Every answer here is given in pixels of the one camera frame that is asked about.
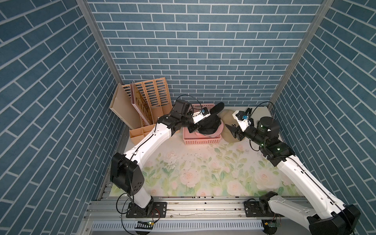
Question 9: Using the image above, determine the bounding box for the beige baseball cap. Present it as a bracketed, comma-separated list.
[218, 109, 244, 144]

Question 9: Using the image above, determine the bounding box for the black baseball cap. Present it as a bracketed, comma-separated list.
[197, 102, 225, 138]

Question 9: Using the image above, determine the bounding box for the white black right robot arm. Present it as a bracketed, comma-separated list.
[227, 111, 360, 235]

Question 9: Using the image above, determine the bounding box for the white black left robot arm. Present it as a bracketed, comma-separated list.
[110, 99, 225, 214]

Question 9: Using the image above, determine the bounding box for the pink baseball cap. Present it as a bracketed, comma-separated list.
[195, 121, 224, 138]

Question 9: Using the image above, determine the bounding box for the pink plastic basket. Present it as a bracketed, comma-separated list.
[183, 103, 222, 145]

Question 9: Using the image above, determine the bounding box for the black stapler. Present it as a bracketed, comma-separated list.
[245, 108, 253, 117]

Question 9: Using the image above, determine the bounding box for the floral table mat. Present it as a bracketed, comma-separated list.
[142, 132, 302, 197]

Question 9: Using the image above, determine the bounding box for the orange plastic file organizer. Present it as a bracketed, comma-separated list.
[129, 77, 172, 145]

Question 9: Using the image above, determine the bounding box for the wanted poster book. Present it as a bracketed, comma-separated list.
[130, 83, 154, 125]

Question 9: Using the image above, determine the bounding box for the beige cardboard folder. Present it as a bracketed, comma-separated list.
[109, 83, 142, 129]

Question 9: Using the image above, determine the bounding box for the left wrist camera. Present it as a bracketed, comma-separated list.
[193, 107, 211, 124]

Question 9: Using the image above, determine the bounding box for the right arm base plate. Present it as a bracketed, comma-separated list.
[243, 199, 284, 218]

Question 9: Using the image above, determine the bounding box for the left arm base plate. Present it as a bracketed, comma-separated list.
[126, 201, 167, 219]

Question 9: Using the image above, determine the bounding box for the aluminium mounting rail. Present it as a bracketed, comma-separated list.
[77, 196, 335, 235]

